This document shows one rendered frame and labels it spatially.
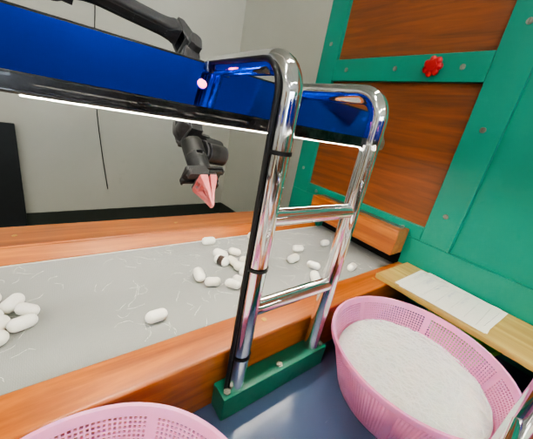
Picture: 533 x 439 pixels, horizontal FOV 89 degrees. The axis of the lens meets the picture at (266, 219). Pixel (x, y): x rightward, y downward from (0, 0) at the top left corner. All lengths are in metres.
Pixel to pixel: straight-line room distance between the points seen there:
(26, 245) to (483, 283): 0.93
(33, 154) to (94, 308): 2.09
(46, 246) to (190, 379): 0.40
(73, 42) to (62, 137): 2.18
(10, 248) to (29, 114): 1.88
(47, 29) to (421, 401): 0.61
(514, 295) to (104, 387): 0.73
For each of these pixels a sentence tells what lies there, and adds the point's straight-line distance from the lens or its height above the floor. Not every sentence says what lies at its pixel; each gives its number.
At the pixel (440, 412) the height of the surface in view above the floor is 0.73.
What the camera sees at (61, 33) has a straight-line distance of 0.36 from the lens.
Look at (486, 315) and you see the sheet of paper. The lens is 0.71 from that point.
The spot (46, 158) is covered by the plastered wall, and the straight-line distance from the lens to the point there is 2.54.
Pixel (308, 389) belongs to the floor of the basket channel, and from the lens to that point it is 0.51.
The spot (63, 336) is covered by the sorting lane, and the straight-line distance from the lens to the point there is 0.48.
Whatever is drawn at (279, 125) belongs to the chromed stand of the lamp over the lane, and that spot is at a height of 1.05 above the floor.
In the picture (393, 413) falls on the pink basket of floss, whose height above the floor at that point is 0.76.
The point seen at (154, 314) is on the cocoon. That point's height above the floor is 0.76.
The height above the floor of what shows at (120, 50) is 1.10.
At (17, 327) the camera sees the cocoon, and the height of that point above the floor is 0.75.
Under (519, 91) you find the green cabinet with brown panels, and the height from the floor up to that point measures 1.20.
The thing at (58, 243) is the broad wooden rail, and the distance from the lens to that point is 0.67.
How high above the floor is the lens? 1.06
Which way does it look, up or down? 20 degrees down
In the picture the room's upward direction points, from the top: 11 degrees clockwise
